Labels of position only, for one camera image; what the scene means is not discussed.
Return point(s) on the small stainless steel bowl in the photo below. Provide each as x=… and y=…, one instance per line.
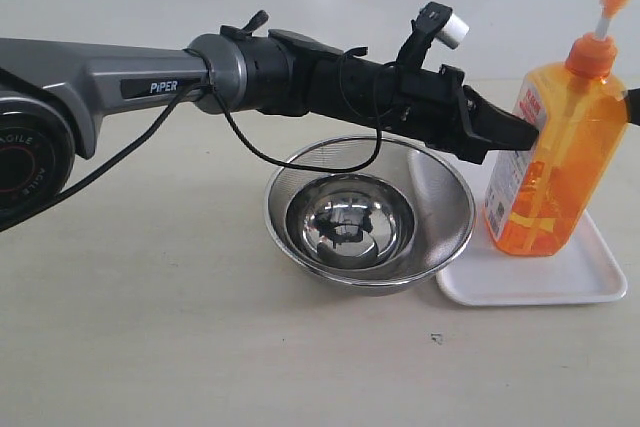
x=351, y=222

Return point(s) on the steel mesh strainer basket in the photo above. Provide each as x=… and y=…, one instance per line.
x=334, y=155

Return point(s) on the white rectangular plastic tray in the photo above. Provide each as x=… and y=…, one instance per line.
x=550, y=282

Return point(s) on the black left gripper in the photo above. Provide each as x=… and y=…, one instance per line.
x=440, y=110

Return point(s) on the orange pump soap bottle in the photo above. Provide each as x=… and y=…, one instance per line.
x=535, y=198

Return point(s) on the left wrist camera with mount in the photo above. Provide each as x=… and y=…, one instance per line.
x=434, y=22

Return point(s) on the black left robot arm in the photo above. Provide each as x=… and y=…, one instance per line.
x=55, y=95

